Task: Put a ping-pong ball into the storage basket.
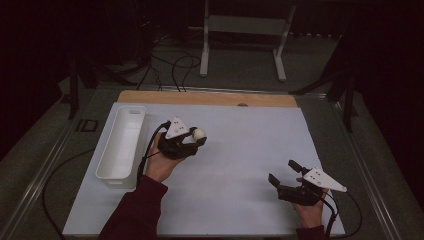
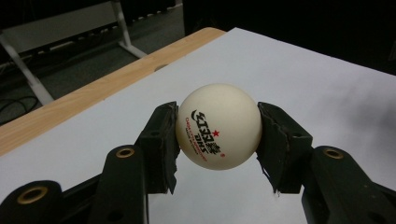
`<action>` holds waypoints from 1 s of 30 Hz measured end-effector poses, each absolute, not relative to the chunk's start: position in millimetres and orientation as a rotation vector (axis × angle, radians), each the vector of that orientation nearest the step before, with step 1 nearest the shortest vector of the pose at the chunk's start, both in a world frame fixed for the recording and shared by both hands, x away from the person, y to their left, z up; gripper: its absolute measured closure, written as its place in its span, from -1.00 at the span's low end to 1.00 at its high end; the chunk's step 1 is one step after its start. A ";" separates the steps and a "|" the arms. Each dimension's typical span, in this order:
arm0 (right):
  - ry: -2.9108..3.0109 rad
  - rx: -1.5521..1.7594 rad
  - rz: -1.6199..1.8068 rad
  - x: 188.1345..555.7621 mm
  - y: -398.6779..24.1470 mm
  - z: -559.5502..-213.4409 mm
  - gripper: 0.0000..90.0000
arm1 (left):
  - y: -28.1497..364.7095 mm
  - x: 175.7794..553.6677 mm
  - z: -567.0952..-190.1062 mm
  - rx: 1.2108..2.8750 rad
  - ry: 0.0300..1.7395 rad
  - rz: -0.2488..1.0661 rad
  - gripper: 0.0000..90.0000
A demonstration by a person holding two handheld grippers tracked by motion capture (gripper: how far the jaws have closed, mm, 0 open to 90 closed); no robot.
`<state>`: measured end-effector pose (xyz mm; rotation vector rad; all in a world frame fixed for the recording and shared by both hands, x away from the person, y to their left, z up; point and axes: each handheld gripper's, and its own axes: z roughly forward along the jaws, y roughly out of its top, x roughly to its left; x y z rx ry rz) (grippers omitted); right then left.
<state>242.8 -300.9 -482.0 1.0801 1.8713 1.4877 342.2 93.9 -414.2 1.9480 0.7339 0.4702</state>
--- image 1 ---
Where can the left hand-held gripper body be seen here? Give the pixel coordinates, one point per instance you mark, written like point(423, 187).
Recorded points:
point(176, 150)

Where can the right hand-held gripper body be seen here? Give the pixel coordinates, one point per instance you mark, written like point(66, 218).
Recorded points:
point(300, 195)

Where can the white ball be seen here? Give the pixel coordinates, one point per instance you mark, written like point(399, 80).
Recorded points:
point(199, 134)

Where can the white plastic bin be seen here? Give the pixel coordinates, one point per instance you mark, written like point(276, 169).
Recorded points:
point(120, 146)

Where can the person's right hand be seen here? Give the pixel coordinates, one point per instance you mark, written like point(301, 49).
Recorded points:
point(310, 215)

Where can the person's left hand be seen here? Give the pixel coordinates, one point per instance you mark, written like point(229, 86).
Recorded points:
point(158, 166)

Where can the white table sheet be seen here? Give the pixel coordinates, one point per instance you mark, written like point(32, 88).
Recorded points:
point(233, 166)

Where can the black stand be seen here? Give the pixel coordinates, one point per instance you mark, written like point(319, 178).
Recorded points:
point(74, 93)
point(349, 106)

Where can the white metal stand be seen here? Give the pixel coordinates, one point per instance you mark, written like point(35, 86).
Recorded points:
point(246, 25)

